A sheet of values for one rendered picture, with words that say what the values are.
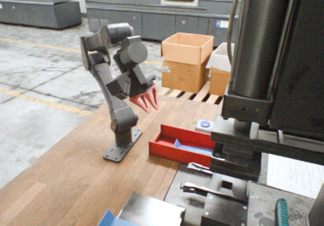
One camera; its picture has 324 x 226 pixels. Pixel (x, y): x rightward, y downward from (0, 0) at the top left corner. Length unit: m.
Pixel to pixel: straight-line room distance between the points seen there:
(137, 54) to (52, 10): 6.72
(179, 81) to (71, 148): 2.21
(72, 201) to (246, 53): 0.61
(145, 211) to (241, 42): 0.49
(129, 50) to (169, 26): 4.81
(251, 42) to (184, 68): 2.51
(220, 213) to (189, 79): 2.43
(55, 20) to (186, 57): 5.01
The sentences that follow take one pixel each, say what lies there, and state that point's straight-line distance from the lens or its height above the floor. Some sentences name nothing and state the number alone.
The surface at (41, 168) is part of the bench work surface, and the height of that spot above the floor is 0.90.
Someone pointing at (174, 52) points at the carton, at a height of 0.62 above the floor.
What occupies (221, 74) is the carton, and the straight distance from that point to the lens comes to 2.90.
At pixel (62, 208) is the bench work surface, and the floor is 0.90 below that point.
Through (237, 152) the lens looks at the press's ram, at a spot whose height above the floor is 1.15.
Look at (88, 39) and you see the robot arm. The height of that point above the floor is 1.27.
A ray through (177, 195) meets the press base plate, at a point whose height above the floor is 0.90.
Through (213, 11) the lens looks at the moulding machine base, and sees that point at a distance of 5.11.
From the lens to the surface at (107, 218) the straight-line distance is 0.69.
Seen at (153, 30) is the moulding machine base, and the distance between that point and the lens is 5.62.
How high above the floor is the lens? 1.49
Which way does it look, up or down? 29 degrees down
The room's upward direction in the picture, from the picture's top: straight up
